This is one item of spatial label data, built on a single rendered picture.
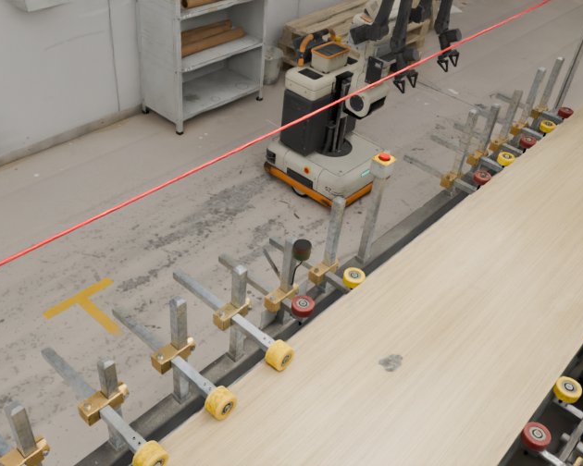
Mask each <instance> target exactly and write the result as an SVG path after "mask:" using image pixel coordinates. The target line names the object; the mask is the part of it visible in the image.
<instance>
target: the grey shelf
mask: <svg viewBox="0 0 583 466"><path fill-rule="evenodd" d="M135 6H136V20H137V33H138V47H139V60H140V73H141V87H142V100H143V113H144V114H145V115H146V114H149V110H147V109H146V106H147V107H149V108H151V109H152V110H154V111H156V112H157V113H158V114H160V115H161V116H163V117H165V118H167V119H169V120H170V121H172V122H174V123H175V124H176V130H177V131H176V134H178V135H181V134H183V121H184V120H186V119H188V118H191V117H194V116H196V115H198V114H200V113H202V112H204V111H206V110H210V109H213V108H216V107H218V106H221V105H223V104H226V103H229V102H231V101H234V100H236V99H238V98H241V97H243V96H245V95H247V94H250V93H252V92H256V91H258V90H259V96H258V97H256V100H257V101H259V102H260V101H262V100H263V98H262V94H263V80H264V66H265V52H266V37H267V11H268V0H222V1H218V2H215V3H211V4H207V5H203V6H197V7H193V8H189V9H184V8H183V6H182V4H181V3H180V0H135ZM264 7H265V11H264ZM224 8H225V16H224ZM230 8H231V14H230ZM227 19H229V20H230V21H231V23H232V27H231V28H230V29H231V30H232V29H235V28H238V27H242V28H243V29H244V36H242V37H240V38H238V39H235V40H232V41H229V42H226V43H222V44H219V45H216V46H214V47H211V48H208V49H205V50H203V51H200V52H197V53H194V54H191V55H187V56H184V57H181V40H180V33H181V32H183V31H188V30H192V29H195V28H199V27H203V26H206V25H209V24H213V23H217V22H220V21H223V20H227ZM263 21H264V26H263ZM262 36H263V40H262ZM173 42H174V48H173ZM175 44H176V45H175ZM175 47H176V48H175ZM175 50H176V51H175ZM261 51H262V55H261ZM260 66H261V70H260ZM259 81H260V84H259ZM180 122H181V123H180Z"/></svg>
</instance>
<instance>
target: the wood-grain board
mask: <svg viewBox="0 0 583 466"><path fill-rule="evenodd" d="M286 344H287V345H289V346H290V347H291V348H293V349H294V355H293V358H292V360H291V362H290V363H289V364H288V366H287V367H285V368H284V369H283V370H280V371H279V370H277V369H276V368H275V367H273V366H272V365H271V364H270V363H268V362H267V361H266V360H264V361H263V362H261V363H260V364H259V365H258V366H256V367H255V368H254V369H253V370H252V371H251V372H250V373H249V374H247V375H246V376H245V377H243V378H242V379H241V380H240V381H238V382H237V383H236V384H235V385H233V386H232V387H231V388H229V389H228V391H229V392H231V393H232V394H233V395H234V396H235V397H236V398H237V403H236V405H235V407H234V409H233V410H232V412H231V413H230V414H229V415H228V416H227V417H226V418H224V419H222V420H218V419H217V418H216V417H215V416H214V415H212V414H211V413H210V412H209V411H208V410H207V409H206V408H204V409H203V410H202V411H200V412H199V413H197V414H196V415H195V416H194V417H192V418H191V419H190V420H189V421H188V422H187V423H186V424H184V425H183V426H182V427H181V428H179V429H178V430H177V431H176V432H174V433H173V434H172V435H170V436H169V437H168V438H167V439H165V440H164V441H163V442H162V443H160V444H159V445H160V446H161V447H162V448H163V449H164V450H165V451H166V452H167V453H168V455H169V457H168V461H167V464H166V466H498V464H499V463H500V462H501V460H502V458H503V457H504V455H505V454H506V453H507V451H508V450H509V448H510V447H511V445H512V444H513V443H514V442H515V440H516V439H517V437H518V436H519V435H520V433H521V432H522V430H523V428H524V427H525V425H526V424H527V423H528V421H529V420H530V419H531V417H532V416H533V414H534V413H535V411H536V410H537V409H538V407H539V406H540V404H541V402H542V401H543V400H544V399H545V398H546V396H547V395H548V394H549V392H550V391H551V389H552V387H553V386H554V384H555V383H556V381H557V379H558V378H559V377H560V376H561V375H562V373H563V372H564V370H565V368H566V367H567V366H568V364H569V363H570V362H571V361H572V360H573V358H574V357H575V355H576V354H577V352H578V351H579V349H580V348H581V346H582V345H583V106H582V107H581V108H579V109H578V110H577V111H576V112H575V113H574V114H573V115H572V116H570V117H569V118H568V119H566V120H565V121H564V122H563V123H561V124H560V125H559V126H558V127H556V128H555V129H554V130H552V131H551V132H550V133H549V134H547V135H546V136H545V137H544V138H542V139H541V140H540V141H538V142H537V143H536V144H535V145H533V146H532V147H531V148H530V149H528V150H527V151H526V152H525V153H523V154H522V155H521V156H519V157H518V158H517V159H516V160H514V161H513V162H512V163H511V164H510V165H509V166H507V167H506V168H505V169H504V170H503V171H501V172H500V173H499V174H498V175H496V176H495V177H494V178H492V179H491V180H490V181H489V182H487V183H486V184H485V185H484V186H482V187H481V188H480V189H479V190H477V191H476V192H475V193H473V194H472V195H471V196H470V197H468V198H467V199H466V200H465V201H463V202H462V203H461V204H459V205H458V206H457V207H456V208H454V209H453V210H452V211H450V212H449V213H448V214H447V215H445V216H444V217H443V218H442V219H441V220H440V221H439V222H437V223H436V224H435V225H434V226H432V227H431V228H430V229H428V230H427V231H426V232H425V233H423V234H422V235H421V236H420V237H418V238H417V239H416V240H414V241H413V242H412V243H411V244H409V245H408V246H407V247H406V248H404V249H403V250H402V251H400V252H399V253H398V254H397V255H395V256H394V257H393V258H392V259H390V260H389V261H388V262H387V263H385V264H384V265H383V266H381V267H380V268H379V270H377V271H376V272H375V273H374V274H372V275H371V276H370V277H368V278H367V279H366V280H365V281H363V282H362V283H361V284H360V285H358V286H357V287H356V288H354V289H353V290H352V291H351V292H349V293H348V294H347V295H346V296H344V297H343V298H342V299H341V300H339V301H338V302H337V303H335V304H334V305H333V306H332V307H330V308H329V309H328V310H327V311H325V312H324V313H323V314H321V315H320V316H319V317H318V318H317V319H316V320H315V321H314V322H312V323H311V324H310V325H308V326H307V327H306V328H305V329H303V330H302V331H301V332H300V333H298V334H297V335H296V336H295V337H293V338H292V339H291V340H289V341H288V342H287V343H286ZM390 354H394V355H399V354H400V355H402V356H403V360H402V365H399V367H398V370H396V371H394V372H385V370H384V368H385V367H384V366H381V365H378V358H379V357H388V355H390Z"/></svg>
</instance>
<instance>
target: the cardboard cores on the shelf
mask: <svg viewBox="0 0 583 466"><path fill-rule="evenodd" d="M218 1H222V0H180V3H181V4H182V6H183V8H184V9H189V8H193V7H197V6H203V5H207V4H211V3H215V2H218ZM231 27H232V23H231V21H230V20H229V19H227V20H223V21H220V22H217V23H213V24H209V25H206V26H203V27H199V28H195V29H192V30H188V31H183V32H181V33H180V40H181V57H184V56H187V55H191V54H194V53H197V52H200V51H203V50H205V49H208V48H211V47H214V46H216V45H219V44H222V43H226V42H229V41H232V40H235V39H238V38H240V37H242V36H244V29H243V28H242V27H238V28H235V29H232V30H231V29H230V28H231Z"/></svg>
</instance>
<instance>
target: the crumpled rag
mask: <svg viewBox="0 0 583 466"><path fill-rule="evenodd" d="M402 360H403V356H402V355H400V354H399V355H394V354H390V355H388V357H379V358H378V365H381V366H384V367H385V368H384V370H385V372H394V371H396V370H398V367H399V365H402Z"/></svg>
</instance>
